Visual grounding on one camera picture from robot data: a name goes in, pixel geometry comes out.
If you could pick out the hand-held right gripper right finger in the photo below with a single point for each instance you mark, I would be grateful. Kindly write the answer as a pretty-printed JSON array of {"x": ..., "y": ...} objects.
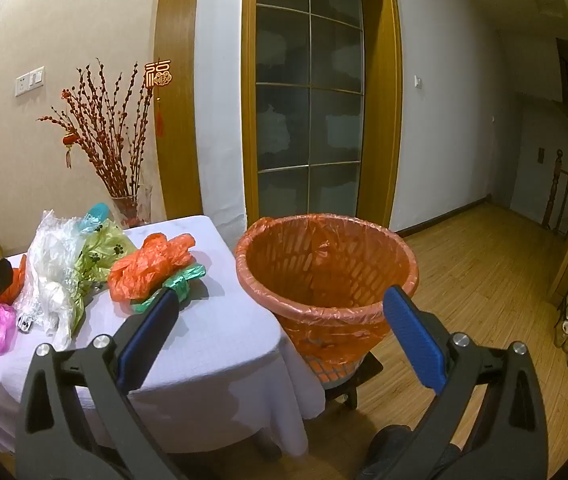
[{"x": 414, "y": 340}]

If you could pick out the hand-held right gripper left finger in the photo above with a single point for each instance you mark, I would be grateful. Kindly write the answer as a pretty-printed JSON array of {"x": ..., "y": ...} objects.
[{"x": 146, "y": 342}]

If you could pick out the pink plastic bag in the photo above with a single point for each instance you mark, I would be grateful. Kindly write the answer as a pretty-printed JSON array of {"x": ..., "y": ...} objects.
[{"x": 1, "y": 325}]

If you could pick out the green plastic bag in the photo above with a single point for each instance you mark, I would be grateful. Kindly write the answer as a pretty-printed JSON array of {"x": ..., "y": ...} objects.
[{"x": 186, "y": 277}]

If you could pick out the knotted orange plastic bag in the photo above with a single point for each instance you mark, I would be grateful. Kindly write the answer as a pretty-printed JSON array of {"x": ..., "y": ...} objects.
[{"x": 148, "y": 265}]

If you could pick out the white plastic bag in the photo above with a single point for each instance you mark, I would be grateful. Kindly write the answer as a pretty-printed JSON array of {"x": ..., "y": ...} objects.
[{"x": 58, "y": 300}]

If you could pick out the yellow-green paw print bag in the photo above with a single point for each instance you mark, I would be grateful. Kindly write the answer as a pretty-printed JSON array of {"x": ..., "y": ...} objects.
[{"x": 108, "y": 245}]

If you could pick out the clear crinkled plastic bag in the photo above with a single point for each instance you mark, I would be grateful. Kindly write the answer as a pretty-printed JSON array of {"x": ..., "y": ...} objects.
[{"x": 48, "y": 240}]

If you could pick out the orange lined trash basket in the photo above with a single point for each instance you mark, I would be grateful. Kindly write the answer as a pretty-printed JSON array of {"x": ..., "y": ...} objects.
[{"x": 314, "y": 270}]

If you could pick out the teal plastic bag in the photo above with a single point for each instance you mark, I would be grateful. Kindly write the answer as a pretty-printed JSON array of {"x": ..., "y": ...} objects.
[{"x": 94, "y": 216}]

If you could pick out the black stool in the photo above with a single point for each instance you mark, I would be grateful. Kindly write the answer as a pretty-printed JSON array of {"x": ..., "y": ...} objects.
[{"x": 364, "y": 367}]

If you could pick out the white tablecloth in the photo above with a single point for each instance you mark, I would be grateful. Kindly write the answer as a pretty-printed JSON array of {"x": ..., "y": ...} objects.
[{"x": 213, "y": 335}]

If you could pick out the glass vase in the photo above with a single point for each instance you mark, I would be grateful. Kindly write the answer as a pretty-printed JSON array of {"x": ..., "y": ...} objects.
[{"x": 131, "y": 210}]

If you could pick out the red decorative branches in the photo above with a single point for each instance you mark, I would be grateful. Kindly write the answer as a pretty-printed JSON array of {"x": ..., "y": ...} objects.
[{"x": 108, "y": 150}]

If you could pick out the small red lantern ornament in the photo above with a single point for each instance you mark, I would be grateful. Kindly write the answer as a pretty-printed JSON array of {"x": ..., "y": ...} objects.
[{"x": 68, "y": 141}]

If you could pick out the wooden stair railing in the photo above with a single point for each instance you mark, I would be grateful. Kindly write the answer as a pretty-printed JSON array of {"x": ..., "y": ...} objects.
[{"x": 559, "y": 190}]

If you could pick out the wooden framed glass door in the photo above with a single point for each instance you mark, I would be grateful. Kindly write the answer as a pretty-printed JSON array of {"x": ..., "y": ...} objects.
[{"x": 309, "y": 110}]

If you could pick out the red and gold hanging ornament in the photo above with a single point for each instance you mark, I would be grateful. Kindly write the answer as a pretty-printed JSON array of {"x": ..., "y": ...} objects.
[{"x": 158, "y": 75}]

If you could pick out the wooden wall trim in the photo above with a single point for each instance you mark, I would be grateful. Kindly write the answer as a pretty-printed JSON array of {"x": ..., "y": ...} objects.
[{"x": 178, "y": 110}]

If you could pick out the white wall switch plate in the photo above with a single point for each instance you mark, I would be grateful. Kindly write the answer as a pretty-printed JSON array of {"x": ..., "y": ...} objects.
[{"x": 29, "y": 81}]

